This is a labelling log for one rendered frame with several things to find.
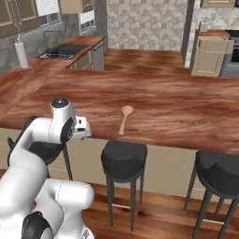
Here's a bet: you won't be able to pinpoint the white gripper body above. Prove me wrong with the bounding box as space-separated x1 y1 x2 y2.
72 124 93 140

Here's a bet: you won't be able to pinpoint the black bar stool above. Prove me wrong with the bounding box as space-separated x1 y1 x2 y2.
183 150 239 239
100 140 148 232
7 115 74 181

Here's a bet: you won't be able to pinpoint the wooden spoon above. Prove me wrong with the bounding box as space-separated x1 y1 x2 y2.
118 105 135 136

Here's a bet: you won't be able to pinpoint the beige base cupboards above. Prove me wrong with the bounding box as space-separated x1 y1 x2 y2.
66 49 94 71

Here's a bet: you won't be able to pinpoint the grey dishwasher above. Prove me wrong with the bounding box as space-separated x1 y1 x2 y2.
91 41 105 72

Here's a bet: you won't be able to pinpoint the dark sink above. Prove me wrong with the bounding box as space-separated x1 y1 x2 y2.
38 43 90 61

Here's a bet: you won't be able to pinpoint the white paper towel holder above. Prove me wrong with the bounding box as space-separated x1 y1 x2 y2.
13 39 35 72

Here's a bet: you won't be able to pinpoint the white window blind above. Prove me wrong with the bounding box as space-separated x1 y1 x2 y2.
35 0 61 18
78 9 96 35

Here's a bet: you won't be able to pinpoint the beige cupboard with wooden top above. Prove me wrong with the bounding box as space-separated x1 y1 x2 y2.
190 29 235 77

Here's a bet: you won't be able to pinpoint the white jar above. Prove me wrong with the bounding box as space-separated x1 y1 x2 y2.
199 20 210 33

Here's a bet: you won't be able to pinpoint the grey oven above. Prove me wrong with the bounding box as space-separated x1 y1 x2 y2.
219 29 239 78

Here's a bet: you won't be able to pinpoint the brown wall cupboards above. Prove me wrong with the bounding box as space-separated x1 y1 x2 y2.
0 0 94 39

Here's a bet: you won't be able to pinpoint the beige wall cupboard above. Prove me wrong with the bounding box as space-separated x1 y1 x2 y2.
200 0 236 9

